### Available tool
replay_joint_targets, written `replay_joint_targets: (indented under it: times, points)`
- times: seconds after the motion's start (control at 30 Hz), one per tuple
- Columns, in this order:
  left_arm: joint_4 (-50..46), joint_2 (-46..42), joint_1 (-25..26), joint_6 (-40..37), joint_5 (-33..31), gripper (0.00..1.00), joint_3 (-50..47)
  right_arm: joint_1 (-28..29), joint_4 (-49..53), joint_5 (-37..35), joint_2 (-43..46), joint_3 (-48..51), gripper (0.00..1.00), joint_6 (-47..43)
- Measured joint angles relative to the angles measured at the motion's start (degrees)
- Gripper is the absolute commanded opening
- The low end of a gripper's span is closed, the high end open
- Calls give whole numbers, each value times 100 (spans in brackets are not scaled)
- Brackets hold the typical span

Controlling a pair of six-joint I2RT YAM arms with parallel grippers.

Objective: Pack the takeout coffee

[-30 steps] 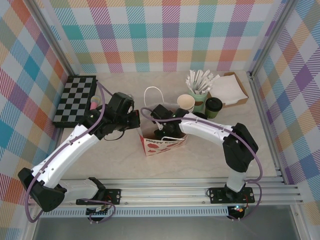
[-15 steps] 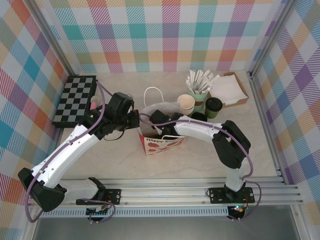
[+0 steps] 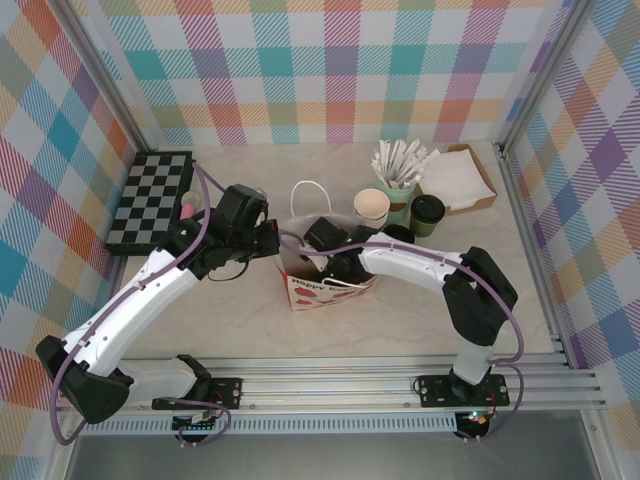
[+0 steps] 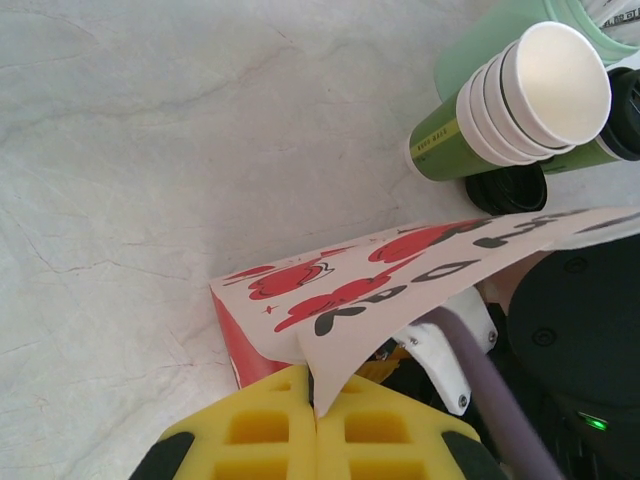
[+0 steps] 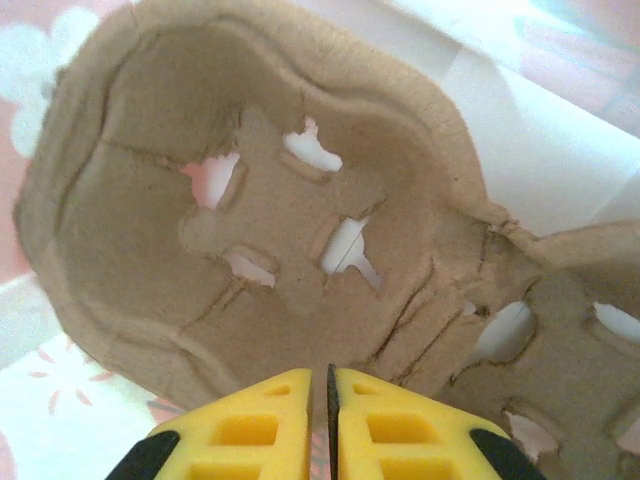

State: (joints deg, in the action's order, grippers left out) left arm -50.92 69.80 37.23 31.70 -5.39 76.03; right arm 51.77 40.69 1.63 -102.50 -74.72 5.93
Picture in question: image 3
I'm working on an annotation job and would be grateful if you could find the red and white paper bag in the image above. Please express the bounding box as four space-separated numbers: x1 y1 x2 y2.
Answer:
273 179 380 314

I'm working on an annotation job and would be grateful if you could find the black plastic cup lid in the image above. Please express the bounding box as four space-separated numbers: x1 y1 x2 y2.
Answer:
383 223 416 246
410 194 446 222

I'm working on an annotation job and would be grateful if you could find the pink toy microphone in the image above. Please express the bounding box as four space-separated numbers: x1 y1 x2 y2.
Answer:
179 191 204 221

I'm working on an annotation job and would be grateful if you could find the stack of paper cups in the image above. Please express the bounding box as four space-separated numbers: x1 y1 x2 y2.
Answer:
353 188 391 221

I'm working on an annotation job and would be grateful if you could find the mint green straw holder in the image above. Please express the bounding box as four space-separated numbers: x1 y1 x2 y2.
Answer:
375 177 417 225

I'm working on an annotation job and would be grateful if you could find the black and grey chessboard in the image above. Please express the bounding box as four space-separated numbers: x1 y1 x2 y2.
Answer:
103 150 197 257

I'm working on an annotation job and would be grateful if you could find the brown cardboard tray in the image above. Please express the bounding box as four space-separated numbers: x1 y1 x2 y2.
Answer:
413 143 499 218

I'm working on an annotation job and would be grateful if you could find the small circuit board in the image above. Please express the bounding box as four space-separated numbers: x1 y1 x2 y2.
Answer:
457 409 491 431
172 412 221 434

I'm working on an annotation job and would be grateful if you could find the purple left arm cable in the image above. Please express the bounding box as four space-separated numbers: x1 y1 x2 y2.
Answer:
49 160 234 449

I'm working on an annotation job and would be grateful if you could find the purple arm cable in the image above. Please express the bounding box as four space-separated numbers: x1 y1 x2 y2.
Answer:
279 230 526 444
49 160 234 449

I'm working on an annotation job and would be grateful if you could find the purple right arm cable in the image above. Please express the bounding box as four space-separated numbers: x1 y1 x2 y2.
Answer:
279 230 526 444

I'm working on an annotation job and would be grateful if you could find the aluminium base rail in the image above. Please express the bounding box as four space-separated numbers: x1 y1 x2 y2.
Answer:
54 355 609 414

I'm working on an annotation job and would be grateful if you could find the aluminium frame post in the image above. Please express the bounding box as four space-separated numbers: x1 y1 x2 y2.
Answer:
494 0 594 151
49 0 160 154

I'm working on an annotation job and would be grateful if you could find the white slotted cable duct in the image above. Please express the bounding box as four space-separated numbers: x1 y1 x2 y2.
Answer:
77 418 459 435

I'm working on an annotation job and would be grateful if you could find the aluminium side rail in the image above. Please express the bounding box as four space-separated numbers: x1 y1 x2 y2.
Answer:
497 143 571 369

